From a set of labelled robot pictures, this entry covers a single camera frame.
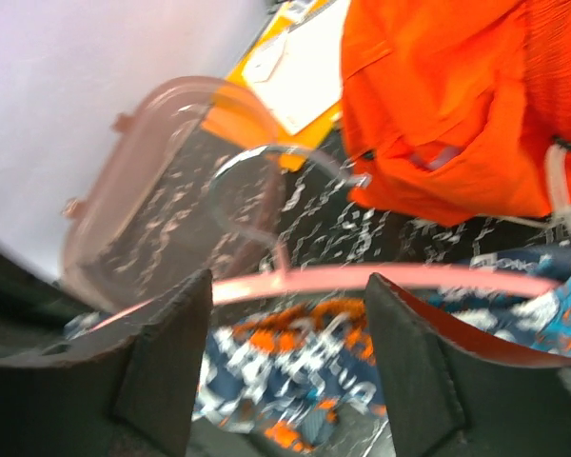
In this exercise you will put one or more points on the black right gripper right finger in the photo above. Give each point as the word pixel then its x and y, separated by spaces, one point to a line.
pixel 453 390

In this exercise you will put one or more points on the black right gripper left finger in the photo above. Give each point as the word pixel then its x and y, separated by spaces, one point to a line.
pixel 126 388

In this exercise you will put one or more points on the blue patterned shorts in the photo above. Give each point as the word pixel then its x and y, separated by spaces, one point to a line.
pixel 287 372

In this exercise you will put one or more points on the pink clothes hanger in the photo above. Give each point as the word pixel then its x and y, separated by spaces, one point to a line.
pixel 286 280

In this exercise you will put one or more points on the orange shorts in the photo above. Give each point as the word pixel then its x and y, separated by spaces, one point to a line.
pixel 457 109

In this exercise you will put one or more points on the clear pink plastic bin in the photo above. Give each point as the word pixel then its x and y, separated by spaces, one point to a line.
pixel 146 224

